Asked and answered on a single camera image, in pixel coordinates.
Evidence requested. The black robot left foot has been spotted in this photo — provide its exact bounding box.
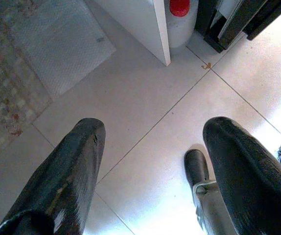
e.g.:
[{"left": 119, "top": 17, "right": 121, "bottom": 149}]
[{"left": 184, "top": 149, "right": 210, "bottom": 190}]

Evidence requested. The silver robot left leg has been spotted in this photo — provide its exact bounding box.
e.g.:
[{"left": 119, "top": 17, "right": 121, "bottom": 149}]
[{"left": 192, "top": 180, "right": 241, "bottom": 235}]

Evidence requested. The white jug red cap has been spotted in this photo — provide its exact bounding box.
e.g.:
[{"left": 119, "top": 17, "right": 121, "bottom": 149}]
[{"left": 166, "top": 0, "right": 199, "bottom": 55}]

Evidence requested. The white board panel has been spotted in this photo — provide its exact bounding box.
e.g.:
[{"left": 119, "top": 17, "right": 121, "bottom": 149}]
[{"left": 91, "top": 0, "right": 172, "bottom": 66}]

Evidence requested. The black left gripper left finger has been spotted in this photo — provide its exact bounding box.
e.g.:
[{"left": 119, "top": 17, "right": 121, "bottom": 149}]
[{"left": 0, "top": 117, "right": 106, "bottom": 235}]

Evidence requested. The speckled mosaic floor mat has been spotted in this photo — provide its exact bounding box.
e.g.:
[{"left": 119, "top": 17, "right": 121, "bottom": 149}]
[{"left": 0, "top": 0, "right": 53, "bottom": 165}]

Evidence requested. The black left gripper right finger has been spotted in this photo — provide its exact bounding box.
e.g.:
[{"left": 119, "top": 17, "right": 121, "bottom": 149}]
[{"left": 202, "top": 116, "right": 281, "bottom": 235}]

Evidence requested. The translucent textured floor mat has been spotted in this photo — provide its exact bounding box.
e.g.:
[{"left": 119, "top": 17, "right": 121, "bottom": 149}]
[{"left": 10, "top": 0, "right": 117, "bottom": 100}]

